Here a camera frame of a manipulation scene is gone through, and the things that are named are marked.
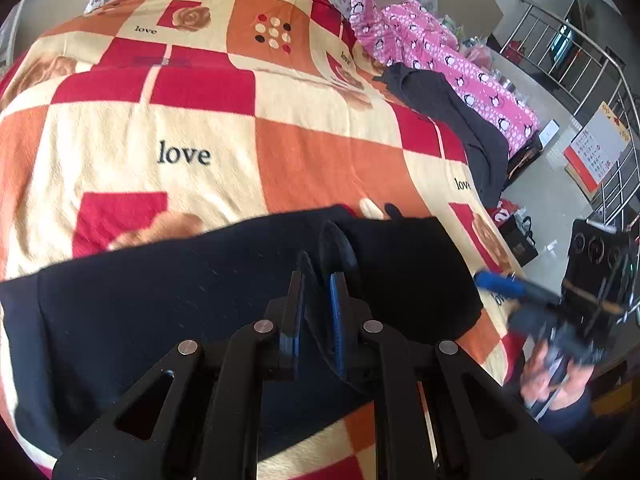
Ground dark wooden bed frame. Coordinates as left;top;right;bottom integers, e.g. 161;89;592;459
505;130;544;182

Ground dark grey garment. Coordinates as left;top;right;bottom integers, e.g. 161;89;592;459
375;62;511;207

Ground person's right hand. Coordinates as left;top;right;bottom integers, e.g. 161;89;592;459
519;339;576;409

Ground black pants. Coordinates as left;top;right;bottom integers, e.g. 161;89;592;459
0;204;485;463

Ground red and white board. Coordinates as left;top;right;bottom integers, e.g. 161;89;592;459
564;102;632;194

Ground checked printed blanket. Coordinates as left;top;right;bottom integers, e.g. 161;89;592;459
0;0;527;480

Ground black speaker box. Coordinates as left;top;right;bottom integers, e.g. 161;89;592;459
570;218;632;311

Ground pink penguin print quilt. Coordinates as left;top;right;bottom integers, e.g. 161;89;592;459
372;0;542;159

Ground white box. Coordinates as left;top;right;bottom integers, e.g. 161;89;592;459
541;119;562;157

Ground red shopping bag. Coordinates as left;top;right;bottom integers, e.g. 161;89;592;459
487;200;514;227

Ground person's right forearm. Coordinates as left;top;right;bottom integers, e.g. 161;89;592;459
537;366;607;462

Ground metal stair railing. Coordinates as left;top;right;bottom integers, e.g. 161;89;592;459
500;0;640;232

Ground black shopping bag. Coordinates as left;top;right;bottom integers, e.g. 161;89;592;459
499;215;540;267

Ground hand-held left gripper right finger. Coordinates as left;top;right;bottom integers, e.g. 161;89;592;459
327;271;583;480

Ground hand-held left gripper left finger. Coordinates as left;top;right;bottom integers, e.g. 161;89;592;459
52;251;307;480

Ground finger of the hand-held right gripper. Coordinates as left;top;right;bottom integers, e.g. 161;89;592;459
473;269;562;307
509;306;557;335

